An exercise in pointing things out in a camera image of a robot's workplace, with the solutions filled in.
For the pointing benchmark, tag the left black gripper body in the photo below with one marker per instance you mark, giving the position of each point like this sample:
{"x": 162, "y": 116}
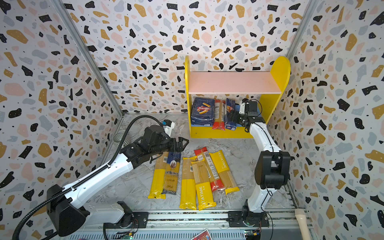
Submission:
{"x": 170, "y": 145}

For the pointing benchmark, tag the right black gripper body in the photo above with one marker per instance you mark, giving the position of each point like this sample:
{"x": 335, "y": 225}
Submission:
{"x": 237, "y": 115}

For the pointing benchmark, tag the blue Barilla spaghetti box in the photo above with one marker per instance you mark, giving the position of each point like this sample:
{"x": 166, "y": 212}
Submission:
{"x": 230, "y": 123}

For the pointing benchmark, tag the blue Barilla rigatoni box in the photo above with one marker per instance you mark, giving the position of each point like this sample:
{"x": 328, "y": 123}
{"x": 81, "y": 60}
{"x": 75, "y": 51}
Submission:
{"x": 203, "y": 112}

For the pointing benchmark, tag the yellow pastatime spaghetti bag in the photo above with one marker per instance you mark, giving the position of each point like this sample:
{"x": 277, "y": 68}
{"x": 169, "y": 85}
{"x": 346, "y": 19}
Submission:
{"x": 203, "y": 186}
{"x": 224, "y": 172}

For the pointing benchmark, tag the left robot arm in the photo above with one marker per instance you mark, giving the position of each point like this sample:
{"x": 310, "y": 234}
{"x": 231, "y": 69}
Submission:
{"x": 70, "y": 212}

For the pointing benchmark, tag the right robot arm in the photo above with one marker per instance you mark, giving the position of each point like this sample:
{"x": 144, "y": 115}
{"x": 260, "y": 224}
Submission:
{"x": 272, "y": 168}

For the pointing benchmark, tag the dark blue Ankara spaghetti bag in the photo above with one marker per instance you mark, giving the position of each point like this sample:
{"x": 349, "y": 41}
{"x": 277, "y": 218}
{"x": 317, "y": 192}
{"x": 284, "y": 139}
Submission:
{"x": 172, "y": 173}

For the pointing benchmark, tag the white ribbed ceramic cup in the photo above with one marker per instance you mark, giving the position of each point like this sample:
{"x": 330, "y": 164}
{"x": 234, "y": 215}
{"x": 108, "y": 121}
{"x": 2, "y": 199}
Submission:
{"x": 118, "y": 138}

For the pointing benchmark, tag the red spaghetti bag with barcode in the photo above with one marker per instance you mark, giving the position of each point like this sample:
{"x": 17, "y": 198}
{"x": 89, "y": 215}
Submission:
{"x": 215, "y": 180}

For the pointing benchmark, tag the red printed card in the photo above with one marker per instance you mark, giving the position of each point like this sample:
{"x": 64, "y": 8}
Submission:
{"x": 204, "y": 235}

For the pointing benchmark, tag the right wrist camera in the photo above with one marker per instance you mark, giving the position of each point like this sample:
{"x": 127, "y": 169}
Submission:
{"x": 243, "y": 108}

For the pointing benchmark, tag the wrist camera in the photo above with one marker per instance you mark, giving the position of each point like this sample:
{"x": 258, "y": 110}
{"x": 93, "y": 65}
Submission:
{"x": 243, "y": 108}
{"x": 168, "y": 126}

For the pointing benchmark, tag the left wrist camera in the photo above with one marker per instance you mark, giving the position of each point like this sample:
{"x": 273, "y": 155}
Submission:
{"x": 168, "y": 126}

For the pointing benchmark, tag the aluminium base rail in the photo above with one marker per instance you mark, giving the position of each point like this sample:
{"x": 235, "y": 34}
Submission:
{"x": 281, "y": 224}

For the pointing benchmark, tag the beige recorder flute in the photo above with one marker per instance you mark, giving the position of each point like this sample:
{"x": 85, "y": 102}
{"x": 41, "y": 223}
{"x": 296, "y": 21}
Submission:
{"x": 303, "y": 225}

